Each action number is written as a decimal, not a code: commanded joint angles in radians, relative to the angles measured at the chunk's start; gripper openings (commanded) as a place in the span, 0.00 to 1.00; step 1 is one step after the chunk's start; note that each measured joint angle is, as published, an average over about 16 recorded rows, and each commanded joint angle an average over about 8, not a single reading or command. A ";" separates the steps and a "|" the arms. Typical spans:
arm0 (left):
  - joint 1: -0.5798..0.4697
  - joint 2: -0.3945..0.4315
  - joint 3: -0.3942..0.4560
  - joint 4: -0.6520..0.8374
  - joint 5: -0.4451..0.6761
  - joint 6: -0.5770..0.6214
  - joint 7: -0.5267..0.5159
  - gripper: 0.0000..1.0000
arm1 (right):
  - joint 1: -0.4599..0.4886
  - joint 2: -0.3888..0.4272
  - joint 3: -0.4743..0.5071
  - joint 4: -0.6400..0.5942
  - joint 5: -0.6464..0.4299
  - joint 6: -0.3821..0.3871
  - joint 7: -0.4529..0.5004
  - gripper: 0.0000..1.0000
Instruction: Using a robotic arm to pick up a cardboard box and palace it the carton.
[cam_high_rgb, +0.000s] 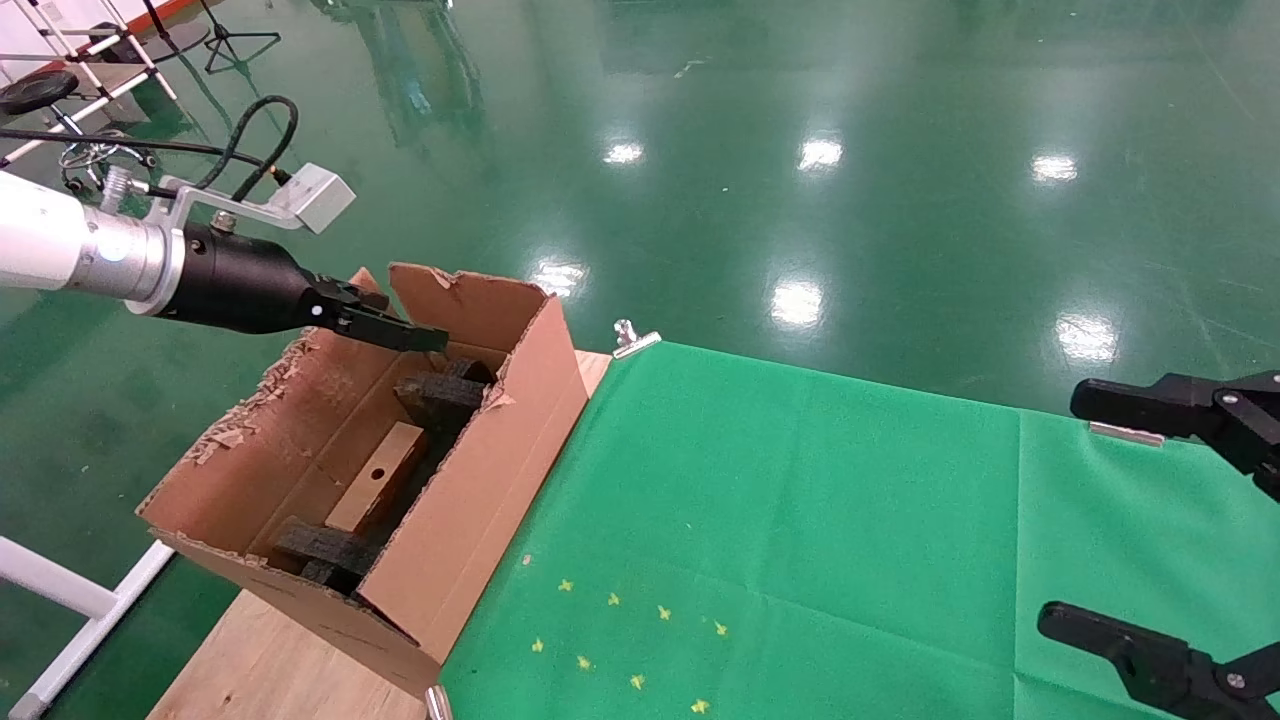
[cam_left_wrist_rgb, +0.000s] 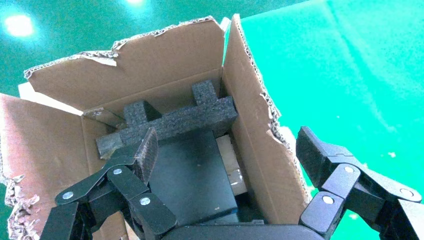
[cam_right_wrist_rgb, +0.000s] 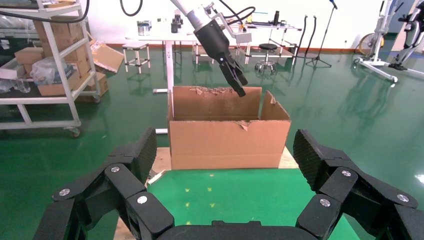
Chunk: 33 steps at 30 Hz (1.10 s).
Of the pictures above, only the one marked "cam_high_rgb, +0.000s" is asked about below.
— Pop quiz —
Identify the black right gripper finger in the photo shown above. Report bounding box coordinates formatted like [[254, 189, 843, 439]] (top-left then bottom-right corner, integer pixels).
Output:
[[1037, 600, 1280, 720], [1068, 372, 1280, 501]]

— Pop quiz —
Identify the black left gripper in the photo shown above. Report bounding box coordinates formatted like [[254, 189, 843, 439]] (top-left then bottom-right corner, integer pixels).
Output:
[[155, 222, 448, 353]]

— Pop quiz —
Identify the large open torn carton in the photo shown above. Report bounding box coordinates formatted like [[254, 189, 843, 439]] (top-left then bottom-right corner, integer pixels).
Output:
[[137, 262, 589, 698]]

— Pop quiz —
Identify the black foam block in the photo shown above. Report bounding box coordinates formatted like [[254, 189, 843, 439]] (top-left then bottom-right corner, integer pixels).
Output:
[[395, 358, 496, 433], [272, 515, 383, 598]]

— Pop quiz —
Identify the green table cloth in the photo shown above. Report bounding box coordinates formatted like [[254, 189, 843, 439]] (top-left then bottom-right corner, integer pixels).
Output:
[[440, 340, 1280, 720]]

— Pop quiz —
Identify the black tripod microphone stand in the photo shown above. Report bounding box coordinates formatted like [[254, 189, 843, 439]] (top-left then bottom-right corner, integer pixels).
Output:
[[140, 0, 283, 76]]

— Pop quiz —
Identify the black round stool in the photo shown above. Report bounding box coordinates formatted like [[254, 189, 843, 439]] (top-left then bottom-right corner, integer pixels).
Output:
[[0, 70, 151, 196]]

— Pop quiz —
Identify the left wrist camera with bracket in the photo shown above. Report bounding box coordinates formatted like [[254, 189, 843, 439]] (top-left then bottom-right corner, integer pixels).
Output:
[[150, 163, 356, 238]]

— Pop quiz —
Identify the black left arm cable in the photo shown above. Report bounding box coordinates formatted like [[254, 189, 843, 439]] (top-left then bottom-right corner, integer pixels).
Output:
[[0, 95, 299, 196]]

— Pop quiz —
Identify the white metal table frame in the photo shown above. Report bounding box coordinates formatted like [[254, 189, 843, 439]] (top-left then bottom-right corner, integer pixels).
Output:
[[0, 535, 176, 720]]

